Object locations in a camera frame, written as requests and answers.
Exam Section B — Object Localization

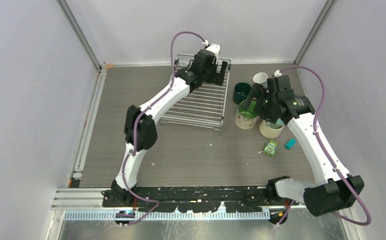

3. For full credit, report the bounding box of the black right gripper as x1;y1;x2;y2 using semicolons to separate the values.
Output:
241;83;278;124

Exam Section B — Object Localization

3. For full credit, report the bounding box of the small blue grey cup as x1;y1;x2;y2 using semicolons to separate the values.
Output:
252;72;268;88

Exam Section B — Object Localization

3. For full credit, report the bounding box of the dark teal mug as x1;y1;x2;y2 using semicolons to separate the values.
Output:
232;82;252;104

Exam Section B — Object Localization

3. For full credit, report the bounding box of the cream mug front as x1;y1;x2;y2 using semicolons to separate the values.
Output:
235;100;259;130

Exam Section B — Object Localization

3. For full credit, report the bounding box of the cream mug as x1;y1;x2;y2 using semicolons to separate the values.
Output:
259;120;284;139
235;100;259;130

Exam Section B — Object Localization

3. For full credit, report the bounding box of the cream mug back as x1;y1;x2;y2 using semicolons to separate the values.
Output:
259;120;284;139

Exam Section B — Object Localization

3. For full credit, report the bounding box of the small sage green cup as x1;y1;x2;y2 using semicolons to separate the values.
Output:
266;119;284;129

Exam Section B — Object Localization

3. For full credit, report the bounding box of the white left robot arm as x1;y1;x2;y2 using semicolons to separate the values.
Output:
102;43;228;207

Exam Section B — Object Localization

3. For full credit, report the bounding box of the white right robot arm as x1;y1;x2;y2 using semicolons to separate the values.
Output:
245;72;364;217

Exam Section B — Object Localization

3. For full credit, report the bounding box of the green toy monster block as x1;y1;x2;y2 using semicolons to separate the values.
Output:
263;140;278;157

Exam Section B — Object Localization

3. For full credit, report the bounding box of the teal toy block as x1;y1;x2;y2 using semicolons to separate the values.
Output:
284;138;296;150

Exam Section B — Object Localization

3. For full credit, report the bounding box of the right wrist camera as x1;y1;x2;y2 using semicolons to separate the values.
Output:
273;70;282;78

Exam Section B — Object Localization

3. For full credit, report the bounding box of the metal wire dish rack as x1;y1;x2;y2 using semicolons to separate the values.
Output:
160;58;231;131

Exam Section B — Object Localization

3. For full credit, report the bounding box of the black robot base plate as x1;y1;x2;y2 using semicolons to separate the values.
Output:
101;186;291;213

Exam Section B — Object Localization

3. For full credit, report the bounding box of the aluminium front rail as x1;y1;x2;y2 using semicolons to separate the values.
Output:
52;188;283;224

